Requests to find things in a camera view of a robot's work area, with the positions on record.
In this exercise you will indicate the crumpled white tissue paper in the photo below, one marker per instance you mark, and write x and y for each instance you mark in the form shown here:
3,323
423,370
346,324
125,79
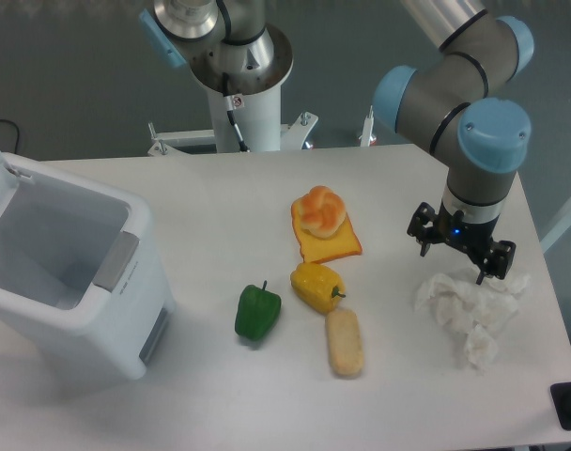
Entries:
478,313

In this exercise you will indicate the round knotted bread roll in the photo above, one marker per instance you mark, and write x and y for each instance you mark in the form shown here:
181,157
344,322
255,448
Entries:
321,212

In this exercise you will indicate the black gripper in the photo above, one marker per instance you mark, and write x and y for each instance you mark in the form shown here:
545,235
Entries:
494,258

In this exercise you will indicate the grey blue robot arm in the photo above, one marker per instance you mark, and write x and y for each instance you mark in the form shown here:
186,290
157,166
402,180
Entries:
449,111

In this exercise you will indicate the black device at edge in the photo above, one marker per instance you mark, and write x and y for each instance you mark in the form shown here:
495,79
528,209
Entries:
561,396

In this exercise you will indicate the white plastic trash bin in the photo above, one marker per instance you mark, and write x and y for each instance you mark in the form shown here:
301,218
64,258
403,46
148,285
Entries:
80,271

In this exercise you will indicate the square toast bread slice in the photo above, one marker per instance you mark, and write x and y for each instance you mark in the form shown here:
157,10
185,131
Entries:
343,243

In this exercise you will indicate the yellow bell pepper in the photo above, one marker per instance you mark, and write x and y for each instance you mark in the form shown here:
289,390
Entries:
318,286

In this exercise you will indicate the oblong tan bread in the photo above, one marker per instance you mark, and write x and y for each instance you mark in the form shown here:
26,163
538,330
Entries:
345,346

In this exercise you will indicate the green bell pepper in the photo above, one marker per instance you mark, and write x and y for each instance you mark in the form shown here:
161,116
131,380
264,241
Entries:
258,311

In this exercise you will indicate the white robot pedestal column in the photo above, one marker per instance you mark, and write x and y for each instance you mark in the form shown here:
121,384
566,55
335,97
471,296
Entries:
243,85

